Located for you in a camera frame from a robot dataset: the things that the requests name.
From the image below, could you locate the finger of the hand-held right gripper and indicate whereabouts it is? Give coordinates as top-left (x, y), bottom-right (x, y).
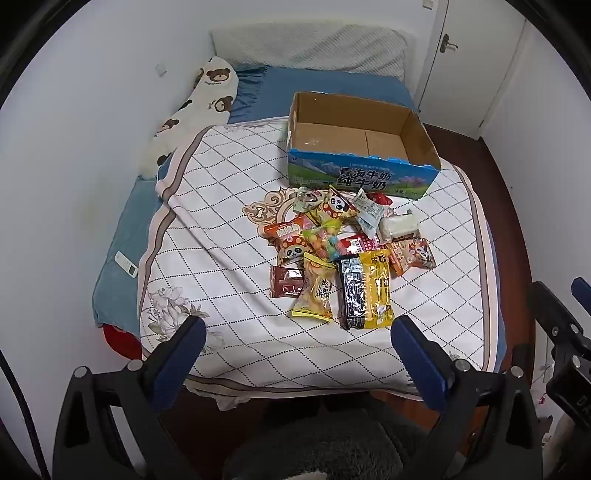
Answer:
top-left (571, 276), bottom-right (591, 320)
top-left (527, 281), bottom-right (588, 358)

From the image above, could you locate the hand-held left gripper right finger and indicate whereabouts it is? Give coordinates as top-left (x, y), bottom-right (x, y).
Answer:
top-left (390, 315), bottom-right (543, 480)

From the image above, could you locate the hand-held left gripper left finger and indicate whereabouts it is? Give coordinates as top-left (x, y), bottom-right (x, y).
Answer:
top-left (53, 315), bottom-right (207, 480)

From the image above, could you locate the black snack packet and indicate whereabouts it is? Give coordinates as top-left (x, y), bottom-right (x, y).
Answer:
top-left (337, 255), bottom-right (371, 331)

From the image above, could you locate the orange panda snack packet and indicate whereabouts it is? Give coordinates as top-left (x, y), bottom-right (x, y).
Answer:
top-left (387, 237), bottom-right (437, 278)

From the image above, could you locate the yellow cracker packet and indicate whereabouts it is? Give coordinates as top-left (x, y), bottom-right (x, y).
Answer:
top-left (290, 253), bottom-right (339, 324)

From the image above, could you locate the brown chocolate packet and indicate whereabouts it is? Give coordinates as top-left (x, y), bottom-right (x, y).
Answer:
top-left (270, 265), bottom-right (306, 299)

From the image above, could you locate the white cake packet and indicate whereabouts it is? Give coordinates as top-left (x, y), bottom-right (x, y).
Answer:
top-left (378, 209), bottom-right (422, 243)

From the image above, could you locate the colourful candy ball bag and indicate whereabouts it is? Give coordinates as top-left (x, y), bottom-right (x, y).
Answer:
top-left (302, 220), bottom-right (349, 260)

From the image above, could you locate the red mushroom panda packet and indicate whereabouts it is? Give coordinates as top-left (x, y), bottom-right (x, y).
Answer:
top-left (276, 231), bottom-right (309, 269)

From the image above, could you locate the red and white snack packet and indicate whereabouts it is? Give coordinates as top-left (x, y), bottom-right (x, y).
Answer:
top-left (352, 188), bottom-right (387, 237)

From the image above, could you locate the yellow panda snack packet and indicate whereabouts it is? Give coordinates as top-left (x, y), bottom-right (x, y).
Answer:
top-left (318, 185), bottom-right (360, 228)

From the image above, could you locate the green white panda packet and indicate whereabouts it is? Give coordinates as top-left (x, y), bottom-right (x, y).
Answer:
top-left (294, 186), bottom-right (326, 214)

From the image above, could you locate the printed blue cardboard box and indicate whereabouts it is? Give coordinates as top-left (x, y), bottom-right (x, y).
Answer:
top-left (285, 91), bottom-right (443, 200)

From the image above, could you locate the red cloth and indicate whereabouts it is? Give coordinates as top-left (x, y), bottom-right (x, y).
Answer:
top-left (102, 322), bottom-right (143, 361)

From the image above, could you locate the white diamond pattern quilt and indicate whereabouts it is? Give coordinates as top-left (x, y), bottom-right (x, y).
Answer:
top-left (139, 121), bottom-right (509, 411)

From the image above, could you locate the white remote control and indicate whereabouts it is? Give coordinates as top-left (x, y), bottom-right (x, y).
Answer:
top-left (114, 250), bottom-right (139, 278)

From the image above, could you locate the grey fluffy cloth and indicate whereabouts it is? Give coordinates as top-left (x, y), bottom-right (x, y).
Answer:
top-left (222, 401), bottom-right (437, 480)

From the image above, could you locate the bear print pillow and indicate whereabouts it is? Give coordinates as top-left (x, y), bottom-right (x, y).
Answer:
top-left (137, 55), bottom-right (241, 181)

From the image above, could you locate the white door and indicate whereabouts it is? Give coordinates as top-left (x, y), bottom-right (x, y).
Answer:
top-left (413, 0), bottom-right (528, 139)

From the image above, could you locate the blue satin pillow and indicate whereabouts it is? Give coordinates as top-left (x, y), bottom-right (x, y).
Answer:
top-left (227, 65), bottom-right (271, 124)

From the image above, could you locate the white textured pillow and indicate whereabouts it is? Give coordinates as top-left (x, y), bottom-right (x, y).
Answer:
top-left (210, 24), bottom-right (409, 79)

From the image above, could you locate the black cable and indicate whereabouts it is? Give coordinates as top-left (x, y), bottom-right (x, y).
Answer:
top-left (0, 347), bottom-right (51, 480)

